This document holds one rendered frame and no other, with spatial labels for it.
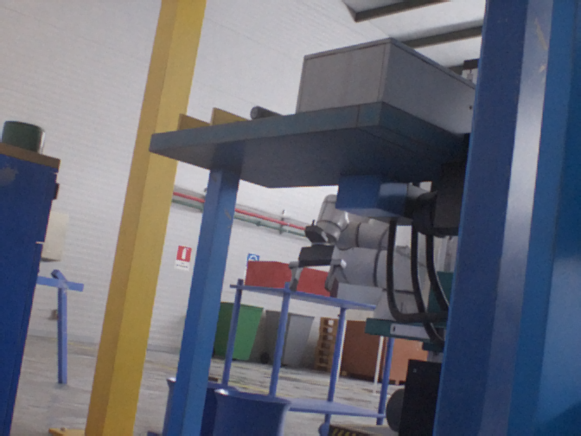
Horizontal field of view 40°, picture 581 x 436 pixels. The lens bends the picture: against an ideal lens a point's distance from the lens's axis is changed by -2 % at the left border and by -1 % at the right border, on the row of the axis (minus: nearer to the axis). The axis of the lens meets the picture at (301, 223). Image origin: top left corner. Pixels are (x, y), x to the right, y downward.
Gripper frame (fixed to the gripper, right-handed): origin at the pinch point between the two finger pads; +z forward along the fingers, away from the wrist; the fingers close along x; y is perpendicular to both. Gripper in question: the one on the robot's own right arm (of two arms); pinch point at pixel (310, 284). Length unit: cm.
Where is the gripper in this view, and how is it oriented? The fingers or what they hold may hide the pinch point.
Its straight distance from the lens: 258.8
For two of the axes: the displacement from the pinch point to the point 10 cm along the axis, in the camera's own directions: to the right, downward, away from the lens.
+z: -2.7, 8.2, -5.1
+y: 4.8, 5.7, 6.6
